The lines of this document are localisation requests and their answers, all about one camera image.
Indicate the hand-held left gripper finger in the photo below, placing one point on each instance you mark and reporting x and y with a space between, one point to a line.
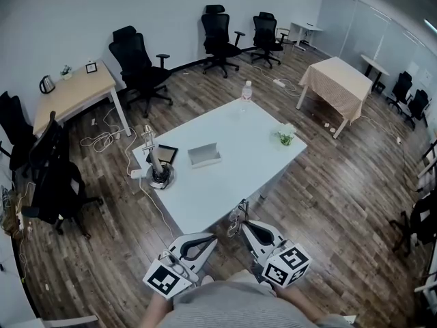
203 256
194 236

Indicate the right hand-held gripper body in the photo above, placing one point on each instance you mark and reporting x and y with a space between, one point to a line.
286 265

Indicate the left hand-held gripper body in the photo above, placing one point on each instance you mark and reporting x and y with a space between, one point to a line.
165 279

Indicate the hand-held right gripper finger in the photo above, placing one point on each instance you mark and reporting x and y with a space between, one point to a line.
249 239
269 230

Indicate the thin metal-framed eyeglasses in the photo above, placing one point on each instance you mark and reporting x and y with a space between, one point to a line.
235 221

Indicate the grey glasses case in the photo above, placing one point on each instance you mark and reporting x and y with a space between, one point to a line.
205 157

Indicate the person's right forearm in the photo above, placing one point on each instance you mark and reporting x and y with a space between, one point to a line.
300 304

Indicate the person's left forearm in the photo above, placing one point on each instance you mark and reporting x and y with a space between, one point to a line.
157 311

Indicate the person's white shoe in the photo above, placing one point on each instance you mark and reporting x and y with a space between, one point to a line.
207 280

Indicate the person's grey striped shirt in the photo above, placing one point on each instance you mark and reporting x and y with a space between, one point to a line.
235 306

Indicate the silver desk lamp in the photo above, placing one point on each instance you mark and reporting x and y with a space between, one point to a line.
157 174

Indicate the white flowers in vase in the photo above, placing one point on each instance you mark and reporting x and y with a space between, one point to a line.
285 133

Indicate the clear plastic water bottle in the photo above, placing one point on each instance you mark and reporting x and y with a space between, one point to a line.
246 92

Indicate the black mesh office chair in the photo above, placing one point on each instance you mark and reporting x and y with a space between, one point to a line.
216 33
133 60
58 183
264 33
418 106
423 220
15 128
403 87

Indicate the white power strip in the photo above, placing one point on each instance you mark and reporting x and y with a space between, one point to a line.
279 82

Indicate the table with checkered tablecloth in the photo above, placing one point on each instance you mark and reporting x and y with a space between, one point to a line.
338 84

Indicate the wooden desk with white legs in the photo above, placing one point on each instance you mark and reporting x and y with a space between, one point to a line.
78 92

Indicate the round white table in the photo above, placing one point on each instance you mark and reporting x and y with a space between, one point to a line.
373 65

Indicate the small white desk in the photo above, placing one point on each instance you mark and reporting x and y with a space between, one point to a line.
305 27

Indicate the small potted plant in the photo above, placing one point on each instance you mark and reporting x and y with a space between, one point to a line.
66 72

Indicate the steel electric kettle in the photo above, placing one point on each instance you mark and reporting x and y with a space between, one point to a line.
47 84

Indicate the black picture frame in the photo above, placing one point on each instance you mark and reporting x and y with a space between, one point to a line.
167 153

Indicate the small black photo frame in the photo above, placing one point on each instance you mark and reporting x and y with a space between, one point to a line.
91 67

